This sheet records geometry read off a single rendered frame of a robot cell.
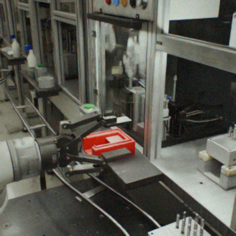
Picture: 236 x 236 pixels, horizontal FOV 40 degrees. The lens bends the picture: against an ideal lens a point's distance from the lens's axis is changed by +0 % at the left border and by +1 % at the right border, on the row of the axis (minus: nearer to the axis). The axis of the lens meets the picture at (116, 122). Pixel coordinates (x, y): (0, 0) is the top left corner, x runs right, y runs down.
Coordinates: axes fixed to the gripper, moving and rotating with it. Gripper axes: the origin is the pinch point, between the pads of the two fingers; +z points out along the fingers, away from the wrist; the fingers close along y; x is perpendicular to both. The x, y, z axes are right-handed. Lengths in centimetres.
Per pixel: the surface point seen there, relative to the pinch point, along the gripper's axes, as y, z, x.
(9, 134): -113, 7, 270
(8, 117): -113, 14, 318
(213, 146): -10.7, 33.1, 1.9
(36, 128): -33, -2, 89
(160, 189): -47, 38, 34
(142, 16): 25.9, 20.4, 24.8
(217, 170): -20.7, 36.9, 2.5
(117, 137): -17.2, 15.9, 32.2
